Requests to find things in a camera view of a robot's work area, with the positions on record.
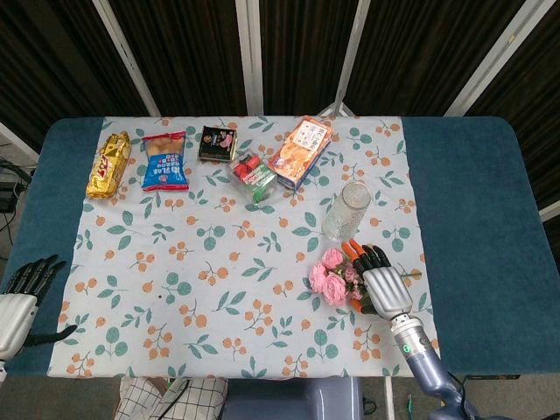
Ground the clear textured glass vase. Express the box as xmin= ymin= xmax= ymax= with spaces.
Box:
xmin=321 ymin=180 xmax=374 ymax=243

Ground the gold snack pack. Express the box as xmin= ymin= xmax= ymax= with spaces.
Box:
xmin=85 ymin=130 xmax=133 ymax=200

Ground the green plant stem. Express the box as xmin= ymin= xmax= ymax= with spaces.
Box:
xmin=308 ymin=247 xmax=424 ymax=314

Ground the checkered white cloth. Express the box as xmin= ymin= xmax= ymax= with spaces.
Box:
xmin=114 ymin=376 xmax=230 ymax=420

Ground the blue red snack bag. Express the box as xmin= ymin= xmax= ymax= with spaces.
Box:
xmin=140 ymin=130 xmax=191 ymax=194

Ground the black small box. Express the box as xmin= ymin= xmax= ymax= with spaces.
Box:
xmin=197 ymin=125 xmax=239 ymax=164

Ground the floral print tablecloth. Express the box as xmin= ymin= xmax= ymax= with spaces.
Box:
xmin=45 ymin=115 xmax=441 ymax=380

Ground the black cables bundle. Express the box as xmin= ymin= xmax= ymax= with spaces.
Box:
xmin=0 ymin=155 xmax=35 ymax=249

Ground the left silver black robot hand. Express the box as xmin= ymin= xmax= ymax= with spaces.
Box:
xmin=0 ymin=254 xmax=79 ymax=362

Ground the orange cracker box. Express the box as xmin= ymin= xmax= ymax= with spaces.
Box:
xmin=267 ymin=115 xmax=335 ymax=192

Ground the blue table cover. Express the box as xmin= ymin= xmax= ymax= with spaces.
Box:
xmin=0 ymin=115 xmax=560 ymax=378

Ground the black flat device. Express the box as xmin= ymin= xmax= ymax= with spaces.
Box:
xmin=463 ymin=373 xmax=522 ymax=381

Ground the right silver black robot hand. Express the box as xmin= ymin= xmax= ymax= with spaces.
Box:
xmin=340 ymin=239 xmax=415 ymax=321

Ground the white screen frame bar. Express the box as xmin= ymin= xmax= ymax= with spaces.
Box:
xmin=90 ymin=0 xmax=162 ymax=118
xmin=234 ymin=0 xmax=264 ymax=117
xmin=317 ymin=0 xmax=371 ymax=118
xmin=444 ymin=0 xmax=557 ymax=118

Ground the white table leg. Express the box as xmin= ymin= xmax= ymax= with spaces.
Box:
xmin=383 ymin=376 xmax=396 ymax=420

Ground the dark corrugated screen backdrop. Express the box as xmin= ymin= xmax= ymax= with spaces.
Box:
xmin=0 ymin=0 xmax=560 ymax=211

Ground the clear plastic box red green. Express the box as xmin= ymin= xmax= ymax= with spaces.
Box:
xmin=227 ymin=148 xmax=279 ymax=205

